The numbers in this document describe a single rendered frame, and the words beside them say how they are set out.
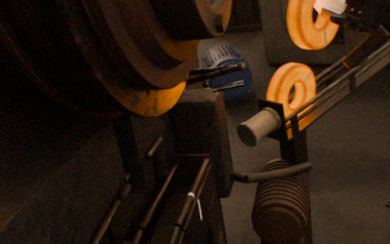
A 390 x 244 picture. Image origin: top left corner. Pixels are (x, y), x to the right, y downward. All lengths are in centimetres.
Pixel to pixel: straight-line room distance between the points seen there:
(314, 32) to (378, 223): 101
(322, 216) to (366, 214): 16
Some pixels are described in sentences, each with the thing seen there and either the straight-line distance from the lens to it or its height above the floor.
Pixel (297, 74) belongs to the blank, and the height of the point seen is 76.
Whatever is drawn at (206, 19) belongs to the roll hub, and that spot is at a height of 101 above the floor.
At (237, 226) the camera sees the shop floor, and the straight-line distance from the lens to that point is 176.
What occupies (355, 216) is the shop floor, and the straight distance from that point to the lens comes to 181.
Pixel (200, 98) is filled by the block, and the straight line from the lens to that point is 85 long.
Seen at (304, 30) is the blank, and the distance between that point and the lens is 92.
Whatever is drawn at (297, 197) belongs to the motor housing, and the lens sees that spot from 102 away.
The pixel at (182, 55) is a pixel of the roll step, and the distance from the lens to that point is 55.
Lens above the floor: 111
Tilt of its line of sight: 24 degrees down
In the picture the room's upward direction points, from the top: 10 degrees counter-clockwise
